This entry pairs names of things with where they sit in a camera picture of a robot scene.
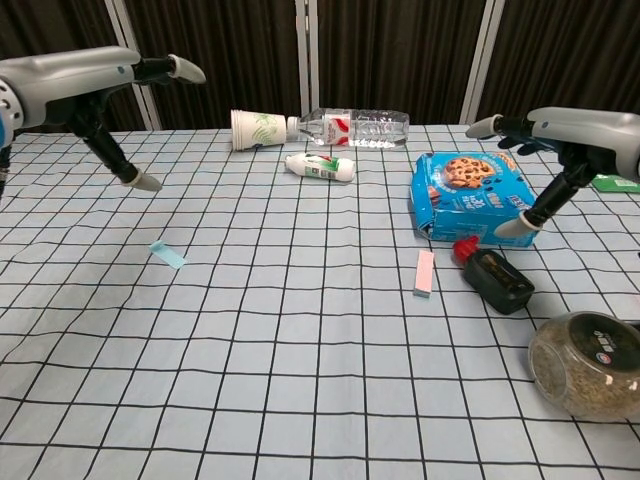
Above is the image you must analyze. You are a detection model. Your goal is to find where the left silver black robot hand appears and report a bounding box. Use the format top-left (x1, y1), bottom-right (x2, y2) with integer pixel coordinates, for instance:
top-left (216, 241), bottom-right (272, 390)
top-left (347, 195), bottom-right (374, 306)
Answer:
top-left (0, 47), bottom-right (207, 193)

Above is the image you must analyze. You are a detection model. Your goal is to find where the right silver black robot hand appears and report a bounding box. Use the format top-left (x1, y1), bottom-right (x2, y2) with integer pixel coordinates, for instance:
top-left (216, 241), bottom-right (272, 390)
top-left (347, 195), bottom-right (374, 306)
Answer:
top-left (464, 106), bottom-right (640, 238)

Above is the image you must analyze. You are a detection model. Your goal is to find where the light blue strip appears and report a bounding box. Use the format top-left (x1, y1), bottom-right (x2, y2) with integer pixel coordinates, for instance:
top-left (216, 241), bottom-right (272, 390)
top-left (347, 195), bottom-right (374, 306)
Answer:
top-left (149, 240), bottom-right (189, 271)

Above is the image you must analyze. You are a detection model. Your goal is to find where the green card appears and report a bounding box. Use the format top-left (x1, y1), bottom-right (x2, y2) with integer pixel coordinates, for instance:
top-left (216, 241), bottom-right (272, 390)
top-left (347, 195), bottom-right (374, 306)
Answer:
top-left (592, 173), bottom-right (640, 194)

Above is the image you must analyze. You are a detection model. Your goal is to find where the blue cookie box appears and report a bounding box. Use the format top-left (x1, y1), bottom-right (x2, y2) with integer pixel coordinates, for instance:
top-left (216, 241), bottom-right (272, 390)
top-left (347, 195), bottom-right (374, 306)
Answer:
top-left (408, 151), bottom-right (544, 249)

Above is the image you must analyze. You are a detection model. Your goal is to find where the black sauce bottle red cap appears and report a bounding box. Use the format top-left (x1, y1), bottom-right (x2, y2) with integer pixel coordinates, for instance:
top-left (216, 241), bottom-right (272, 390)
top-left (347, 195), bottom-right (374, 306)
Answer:
top-left (451, 237), bottom-right (537, 316)

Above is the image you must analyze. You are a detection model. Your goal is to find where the white paper cup green print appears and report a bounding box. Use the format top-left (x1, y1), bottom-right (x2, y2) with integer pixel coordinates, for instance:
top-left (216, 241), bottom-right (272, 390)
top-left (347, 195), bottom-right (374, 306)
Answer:
top-left (229, 109), bottom-right (294, 152)

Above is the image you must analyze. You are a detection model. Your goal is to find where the clear spice jar black lid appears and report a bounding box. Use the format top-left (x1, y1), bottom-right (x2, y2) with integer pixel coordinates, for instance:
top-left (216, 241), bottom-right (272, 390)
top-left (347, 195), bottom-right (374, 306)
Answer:
top-left (528, 310), bottom-right (640, 422)

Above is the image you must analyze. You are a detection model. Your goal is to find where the clear plastic water bottle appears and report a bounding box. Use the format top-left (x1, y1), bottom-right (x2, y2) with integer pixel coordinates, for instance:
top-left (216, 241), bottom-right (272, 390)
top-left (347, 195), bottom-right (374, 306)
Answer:
top-left (284, 107), bottom-right (411, 152)

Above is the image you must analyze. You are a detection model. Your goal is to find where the small white drink bottle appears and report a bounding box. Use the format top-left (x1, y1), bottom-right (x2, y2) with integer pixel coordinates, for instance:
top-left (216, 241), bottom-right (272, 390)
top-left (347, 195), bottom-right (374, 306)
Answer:
top-left (284, 152), bottom-right (357, 185)

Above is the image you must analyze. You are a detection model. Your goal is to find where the blue checked tablecloth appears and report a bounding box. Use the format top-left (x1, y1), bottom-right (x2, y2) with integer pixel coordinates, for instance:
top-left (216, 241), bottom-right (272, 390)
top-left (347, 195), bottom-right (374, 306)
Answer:
top-left (0, 122), bottom-right (640, 480)

